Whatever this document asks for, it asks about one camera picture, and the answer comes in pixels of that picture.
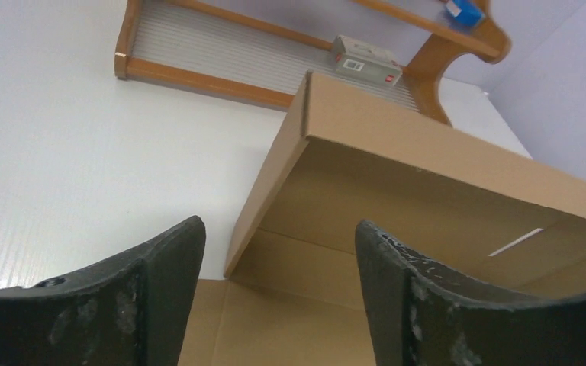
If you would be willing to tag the small blue object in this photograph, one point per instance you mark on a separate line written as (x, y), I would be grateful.
(465, 12)

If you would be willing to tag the orange wooden shelf rack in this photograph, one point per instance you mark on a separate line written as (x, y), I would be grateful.
(197, 45)

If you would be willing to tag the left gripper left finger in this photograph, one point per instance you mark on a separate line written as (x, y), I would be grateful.
(129, 309)

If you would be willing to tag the brown cardboard box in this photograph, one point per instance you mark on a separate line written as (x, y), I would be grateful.
(291, 293)

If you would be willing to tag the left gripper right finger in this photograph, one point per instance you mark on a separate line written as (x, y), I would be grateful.
(422, 312)

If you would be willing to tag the grey box bottom shelf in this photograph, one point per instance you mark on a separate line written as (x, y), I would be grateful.
(364, 61)

